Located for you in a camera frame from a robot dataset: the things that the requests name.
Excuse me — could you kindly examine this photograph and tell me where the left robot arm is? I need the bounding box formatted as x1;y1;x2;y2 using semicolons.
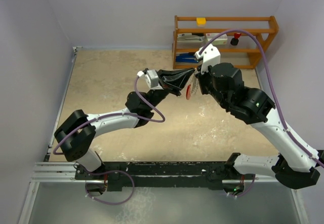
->
53;68;195;179

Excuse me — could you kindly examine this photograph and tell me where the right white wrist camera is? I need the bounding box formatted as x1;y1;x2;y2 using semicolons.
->
194;44;221;74

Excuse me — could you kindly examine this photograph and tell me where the white staples box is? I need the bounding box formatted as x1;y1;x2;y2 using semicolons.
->
205;33;227;45

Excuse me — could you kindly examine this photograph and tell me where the black base frame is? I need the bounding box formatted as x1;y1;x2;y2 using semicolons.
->
74;161;254;192

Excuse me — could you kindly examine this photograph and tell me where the grey stapler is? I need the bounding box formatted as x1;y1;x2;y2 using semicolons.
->
177;33;205;43

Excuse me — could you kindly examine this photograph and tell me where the blue black stapler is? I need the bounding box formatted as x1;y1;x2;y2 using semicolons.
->
175;52;198;64

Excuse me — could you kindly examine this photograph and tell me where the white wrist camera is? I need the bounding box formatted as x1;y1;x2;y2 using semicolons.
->
137;68;163;90
194;44;221;74

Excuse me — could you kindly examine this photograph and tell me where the silver red key holder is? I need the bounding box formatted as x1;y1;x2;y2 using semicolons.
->
185;76;199;100

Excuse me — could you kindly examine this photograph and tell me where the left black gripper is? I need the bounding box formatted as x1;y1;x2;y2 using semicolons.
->
146;67;193;111

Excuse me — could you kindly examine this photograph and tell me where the wooden shelf rack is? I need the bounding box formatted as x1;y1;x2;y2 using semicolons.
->
172;15;279;69

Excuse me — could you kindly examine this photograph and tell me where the yellow block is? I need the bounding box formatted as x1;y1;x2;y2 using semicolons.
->
196;17;207;27

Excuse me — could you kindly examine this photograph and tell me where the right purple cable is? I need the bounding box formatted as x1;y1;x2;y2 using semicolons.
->
198;29;324;199

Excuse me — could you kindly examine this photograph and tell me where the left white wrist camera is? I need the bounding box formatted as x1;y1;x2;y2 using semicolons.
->
137;68;163;90

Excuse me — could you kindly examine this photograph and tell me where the aluminium rail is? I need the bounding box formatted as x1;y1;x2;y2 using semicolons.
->
30;161;82;183

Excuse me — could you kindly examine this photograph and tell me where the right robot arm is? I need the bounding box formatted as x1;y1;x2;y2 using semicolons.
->
195;63;323;190

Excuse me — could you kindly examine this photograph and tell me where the red black stamp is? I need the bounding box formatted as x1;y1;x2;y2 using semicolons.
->
230;32;241;46

